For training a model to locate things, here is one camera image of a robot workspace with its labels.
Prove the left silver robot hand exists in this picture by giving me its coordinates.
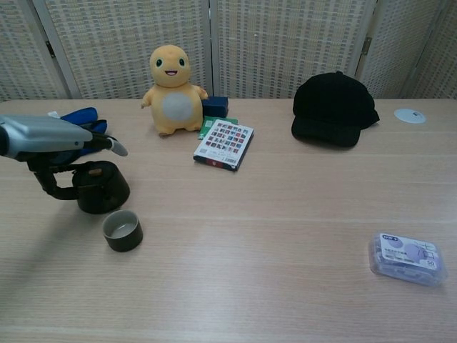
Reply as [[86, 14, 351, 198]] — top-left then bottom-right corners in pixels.
[[0, 114, 129, 201]]

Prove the black teapot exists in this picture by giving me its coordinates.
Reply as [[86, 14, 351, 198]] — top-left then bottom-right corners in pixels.
[[71, 160, 131, 215]]

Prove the dark green ceramic cup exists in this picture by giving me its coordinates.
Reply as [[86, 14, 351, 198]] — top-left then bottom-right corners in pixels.
[[101, 209, 144, 253]]

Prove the blue grey folded cloth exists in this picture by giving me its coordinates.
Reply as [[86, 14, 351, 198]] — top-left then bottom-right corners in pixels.
[[48, 106, 108, 156]]

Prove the woven folding screen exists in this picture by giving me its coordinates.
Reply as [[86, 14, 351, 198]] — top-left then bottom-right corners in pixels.
[[0, 0, 457, 101]]

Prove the yellow plush toy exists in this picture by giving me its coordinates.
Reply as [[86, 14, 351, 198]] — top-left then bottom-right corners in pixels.
[[140, 44, 209, 137]]

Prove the dark blue box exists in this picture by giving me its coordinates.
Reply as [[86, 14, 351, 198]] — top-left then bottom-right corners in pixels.
[[201, 95, 229, 118]]

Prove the white box with picture grid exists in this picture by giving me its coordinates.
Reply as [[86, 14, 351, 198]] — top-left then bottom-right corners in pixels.
[[193, 119, 256, 173]]

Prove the black cap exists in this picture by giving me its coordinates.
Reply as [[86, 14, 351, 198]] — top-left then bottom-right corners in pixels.
[[291, 70, 381, 149]]

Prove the purple clear plastic box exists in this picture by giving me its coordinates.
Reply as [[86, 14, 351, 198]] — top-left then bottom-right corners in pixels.
[[368, 231, 448, 287]]

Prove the round grey cable grommet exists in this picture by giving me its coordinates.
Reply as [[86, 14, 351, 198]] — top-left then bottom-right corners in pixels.
[[393, 107, 427, 124]]

